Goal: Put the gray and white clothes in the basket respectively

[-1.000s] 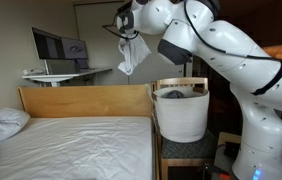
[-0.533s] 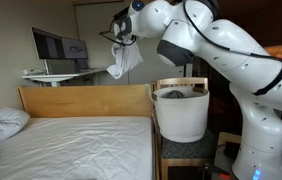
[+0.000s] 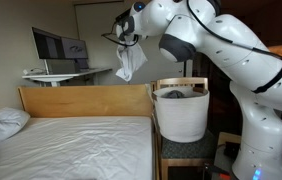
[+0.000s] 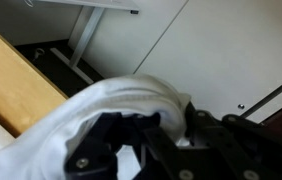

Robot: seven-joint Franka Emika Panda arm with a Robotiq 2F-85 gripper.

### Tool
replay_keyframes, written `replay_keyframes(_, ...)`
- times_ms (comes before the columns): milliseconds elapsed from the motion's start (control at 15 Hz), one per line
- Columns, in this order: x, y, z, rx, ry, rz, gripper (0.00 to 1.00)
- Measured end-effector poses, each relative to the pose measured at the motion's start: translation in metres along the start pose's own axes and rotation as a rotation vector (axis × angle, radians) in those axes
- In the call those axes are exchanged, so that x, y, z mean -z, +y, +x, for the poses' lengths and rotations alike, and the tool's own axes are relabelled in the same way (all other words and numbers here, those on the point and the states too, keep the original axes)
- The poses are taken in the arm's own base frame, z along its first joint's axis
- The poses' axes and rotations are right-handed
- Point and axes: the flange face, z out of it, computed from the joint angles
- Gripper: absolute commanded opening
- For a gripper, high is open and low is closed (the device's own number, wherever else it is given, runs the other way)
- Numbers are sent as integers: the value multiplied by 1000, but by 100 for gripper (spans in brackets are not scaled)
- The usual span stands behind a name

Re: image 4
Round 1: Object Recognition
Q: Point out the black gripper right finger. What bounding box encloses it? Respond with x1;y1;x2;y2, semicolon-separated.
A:
184;101;282;180

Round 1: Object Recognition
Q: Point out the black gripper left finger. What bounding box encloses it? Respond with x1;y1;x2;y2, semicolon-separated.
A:
63;111;182;180

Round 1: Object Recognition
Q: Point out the white cloth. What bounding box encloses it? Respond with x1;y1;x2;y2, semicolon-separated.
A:
0;73;192;180

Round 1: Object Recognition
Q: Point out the white closet door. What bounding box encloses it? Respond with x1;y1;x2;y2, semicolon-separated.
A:
80;0;282;124

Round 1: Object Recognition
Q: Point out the white desk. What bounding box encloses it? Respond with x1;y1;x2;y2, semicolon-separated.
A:
24;0;141;85

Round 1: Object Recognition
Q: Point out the wooden bed frame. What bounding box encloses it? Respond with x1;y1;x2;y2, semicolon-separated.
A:
0;18;69;138

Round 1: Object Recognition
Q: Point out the small gray floor cable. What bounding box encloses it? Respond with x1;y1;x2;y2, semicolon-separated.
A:
31;47;46;63

